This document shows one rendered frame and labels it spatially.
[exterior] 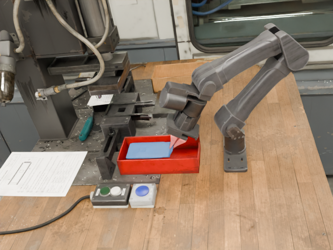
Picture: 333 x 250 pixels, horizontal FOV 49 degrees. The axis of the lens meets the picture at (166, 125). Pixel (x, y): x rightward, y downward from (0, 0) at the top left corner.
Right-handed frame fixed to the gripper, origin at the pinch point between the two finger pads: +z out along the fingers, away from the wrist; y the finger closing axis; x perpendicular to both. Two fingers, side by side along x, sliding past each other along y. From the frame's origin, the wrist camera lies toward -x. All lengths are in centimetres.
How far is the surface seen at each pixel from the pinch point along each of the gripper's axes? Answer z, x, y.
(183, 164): 0.2, 5.9, -4.5
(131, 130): 9.1, -11.3, 12.9
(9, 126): 104, -87, 80
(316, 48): -24, -73, -53
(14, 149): 123, -87, 75
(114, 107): 9.5, -20.5, 21.2
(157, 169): 5.9, 5.9, 1.8
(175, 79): 1.6, -42.6, 2.5
